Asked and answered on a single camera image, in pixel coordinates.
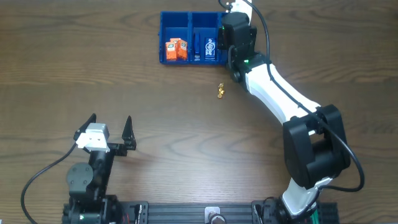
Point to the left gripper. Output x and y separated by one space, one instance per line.
118 149

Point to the gold candy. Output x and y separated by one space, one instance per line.
220 91

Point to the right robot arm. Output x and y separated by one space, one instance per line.
273 93

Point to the orange candy box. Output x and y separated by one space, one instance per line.
174 40
171 51
182 49

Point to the blue tray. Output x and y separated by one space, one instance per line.
174 21

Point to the blue candy pack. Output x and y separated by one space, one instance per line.
210 48

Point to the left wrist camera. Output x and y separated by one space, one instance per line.
93 137

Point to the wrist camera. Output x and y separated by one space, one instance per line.
241 6
93 137

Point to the mounting rail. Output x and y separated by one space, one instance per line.
186 213

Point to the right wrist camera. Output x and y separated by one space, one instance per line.
241 6

